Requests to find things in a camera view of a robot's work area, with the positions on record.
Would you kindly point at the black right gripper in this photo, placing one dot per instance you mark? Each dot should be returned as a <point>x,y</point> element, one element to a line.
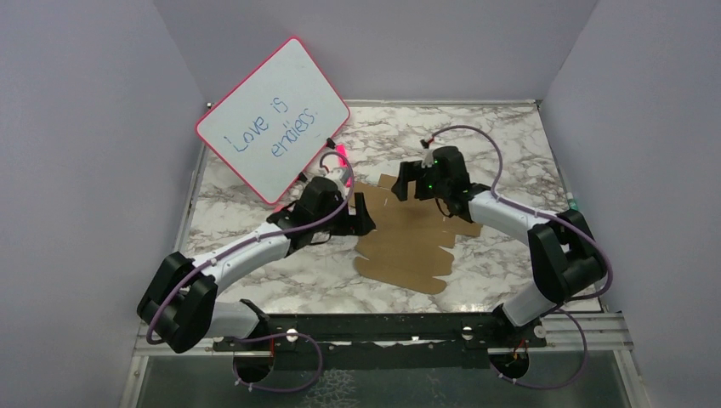
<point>411,171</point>

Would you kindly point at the pink-framed whiteboard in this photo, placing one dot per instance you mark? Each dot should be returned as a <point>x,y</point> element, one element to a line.
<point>275,122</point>

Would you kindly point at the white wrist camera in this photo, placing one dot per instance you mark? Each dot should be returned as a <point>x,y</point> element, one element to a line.
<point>428,160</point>
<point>340,175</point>

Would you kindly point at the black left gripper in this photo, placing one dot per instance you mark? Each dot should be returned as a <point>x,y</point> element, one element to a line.
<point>357,225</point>

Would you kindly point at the green white glue stick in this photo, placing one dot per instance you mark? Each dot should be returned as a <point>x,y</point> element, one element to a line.
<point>572,201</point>

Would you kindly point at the brown cardboard box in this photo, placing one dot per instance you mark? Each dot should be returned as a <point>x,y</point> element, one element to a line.
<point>410,246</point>

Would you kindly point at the aluminium frame rail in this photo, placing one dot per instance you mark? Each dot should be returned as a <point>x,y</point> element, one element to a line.
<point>587,362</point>

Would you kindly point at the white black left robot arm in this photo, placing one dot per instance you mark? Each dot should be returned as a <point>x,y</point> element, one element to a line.
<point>180,305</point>

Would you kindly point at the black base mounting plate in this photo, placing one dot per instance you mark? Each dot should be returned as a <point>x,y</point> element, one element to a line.
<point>381,341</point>

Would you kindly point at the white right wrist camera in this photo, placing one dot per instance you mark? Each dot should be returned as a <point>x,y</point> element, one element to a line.
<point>428,160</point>

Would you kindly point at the pink marker pen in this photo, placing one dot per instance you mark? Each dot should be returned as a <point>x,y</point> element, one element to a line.
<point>343,164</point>

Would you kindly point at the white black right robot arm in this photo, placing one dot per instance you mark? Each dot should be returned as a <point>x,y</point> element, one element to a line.
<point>564,260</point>

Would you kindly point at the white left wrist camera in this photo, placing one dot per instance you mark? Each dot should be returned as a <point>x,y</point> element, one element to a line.
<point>340,175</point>

